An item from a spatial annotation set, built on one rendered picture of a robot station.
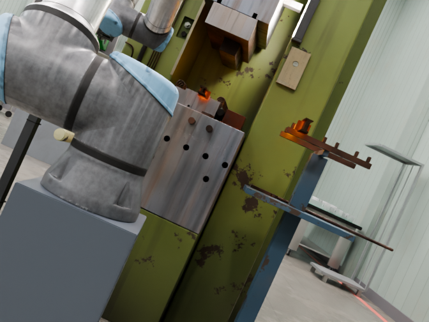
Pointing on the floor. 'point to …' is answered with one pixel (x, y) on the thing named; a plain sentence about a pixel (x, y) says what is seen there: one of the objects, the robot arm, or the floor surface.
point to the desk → (15, 127)
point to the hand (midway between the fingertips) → (101, 36)
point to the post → (9, 175)
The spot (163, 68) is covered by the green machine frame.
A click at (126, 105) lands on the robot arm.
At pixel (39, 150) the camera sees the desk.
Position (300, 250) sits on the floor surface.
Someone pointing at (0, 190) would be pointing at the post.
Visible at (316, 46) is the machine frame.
